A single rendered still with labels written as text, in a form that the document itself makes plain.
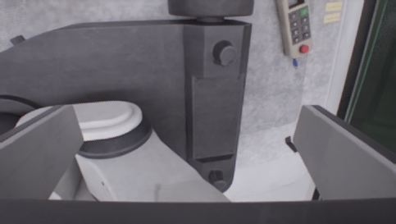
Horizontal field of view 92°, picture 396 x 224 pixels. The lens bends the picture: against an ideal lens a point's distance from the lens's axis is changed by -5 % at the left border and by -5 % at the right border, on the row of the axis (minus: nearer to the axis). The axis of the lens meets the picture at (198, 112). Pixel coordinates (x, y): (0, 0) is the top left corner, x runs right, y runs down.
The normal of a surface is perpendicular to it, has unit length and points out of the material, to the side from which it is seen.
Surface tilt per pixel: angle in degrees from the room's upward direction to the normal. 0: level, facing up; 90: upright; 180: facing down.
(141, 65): 0
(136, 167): 90
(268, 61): 0
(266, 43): 0
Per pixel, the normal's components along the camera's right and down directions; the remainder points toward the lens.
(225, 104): 0.20, 0.47
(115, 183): 0.00, -0.88
